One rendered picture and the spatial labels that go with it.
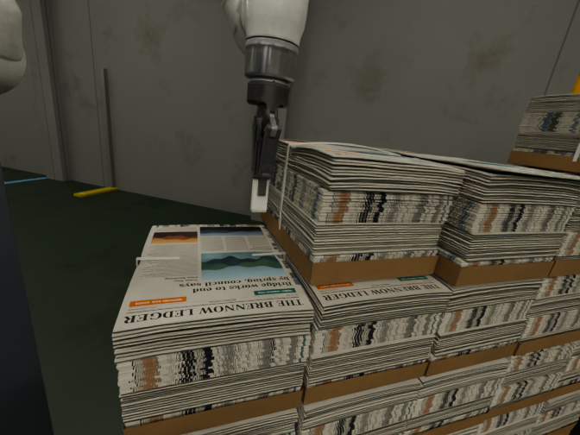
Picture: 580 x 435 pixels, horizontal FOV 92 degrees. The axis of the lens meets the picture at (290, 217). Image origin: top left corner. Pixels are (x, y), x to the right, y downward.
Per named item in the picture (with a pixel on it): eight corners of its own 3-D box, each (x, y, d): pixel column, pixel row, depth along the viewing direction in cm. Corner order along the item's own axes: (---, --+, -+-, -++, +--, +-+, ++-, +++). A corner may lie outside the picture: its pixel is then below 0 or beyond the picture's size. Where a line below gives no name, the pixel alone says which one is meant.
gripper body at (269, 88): (297, 84, 47) (291, 141, 50) (282, 88, 54) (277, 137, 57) (253, 75, 44) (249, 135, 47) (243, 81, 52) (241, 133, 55)
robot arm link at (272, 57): (289, 56, 53) (286, 90, 55) (241, 46, 50) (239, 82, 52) (306, 46, 45) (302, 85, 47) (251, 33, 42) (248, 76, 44)
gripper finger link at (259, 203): (268, 177, 55) (269, 178, 54) (265, 211, 57) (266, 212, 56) (253, 176, 54) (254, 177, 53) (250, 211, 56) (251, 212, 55)
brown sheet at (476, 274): (353, 221, 88) (356, 208, 87) (425, 221, 98) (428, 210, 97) (455, 286, 54) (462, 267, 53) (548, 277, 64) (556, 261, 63)
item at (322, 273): (280, 247, 63) (283, 229, 61) (386, 242, 73) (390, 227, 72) (309, 285, 49) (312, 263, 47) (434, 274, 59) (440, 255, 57)
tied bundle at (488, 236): (352, 223, 88) (367, 148, 81) (425, 223, 98) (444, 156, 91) (452, 289, 55) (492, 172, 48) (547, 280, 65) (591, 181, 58)
